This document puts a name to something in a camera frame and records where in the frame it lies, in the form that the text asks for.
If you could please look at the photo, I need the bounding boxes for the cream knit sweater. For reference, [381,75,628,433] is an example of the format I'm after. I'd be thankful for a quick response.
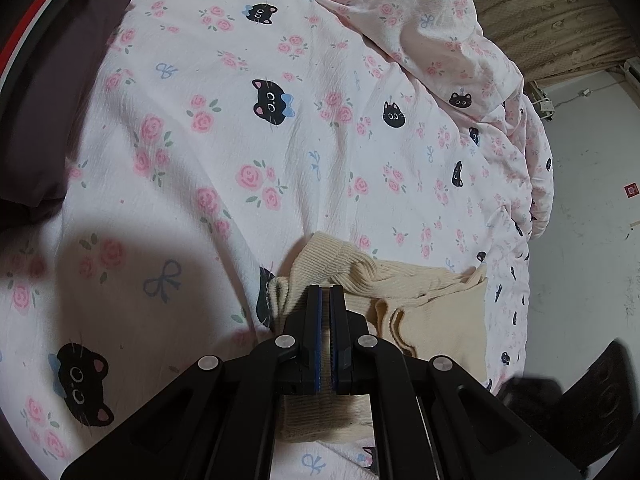
[267,231,488,443]

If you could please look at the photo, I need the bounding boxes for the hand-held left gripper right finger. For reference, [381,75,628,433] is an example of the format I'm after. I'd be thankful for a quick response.
[330,284,583,480]

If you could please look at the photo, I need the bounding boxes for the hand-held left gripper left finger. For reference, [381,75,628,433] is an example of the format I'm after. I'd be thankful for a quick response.
[60,284,323,480]

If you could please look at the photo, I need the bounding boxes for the beige patterned curtain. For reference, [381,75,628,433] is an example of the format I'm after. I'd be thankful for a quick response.
[472,0,640,87]

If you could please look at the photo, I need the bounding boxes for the red numbered jersey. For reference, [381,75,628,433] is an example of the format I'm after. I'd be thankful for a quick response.
[0,0,108,88]

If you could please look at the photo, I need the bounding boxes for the pink cat print duvet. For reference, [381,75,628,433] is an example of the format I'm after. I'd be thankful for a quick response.
[250,0,554,239]

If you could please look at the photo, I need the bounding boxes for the pink cat print bed sheet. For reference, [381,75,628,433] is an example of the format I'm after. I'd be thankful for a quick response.
[0,0,532,480]

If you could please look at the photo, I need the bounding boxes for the dark grey folded garment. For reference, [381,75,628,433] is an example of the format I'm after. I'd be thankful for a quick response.
[0,0,143,231]

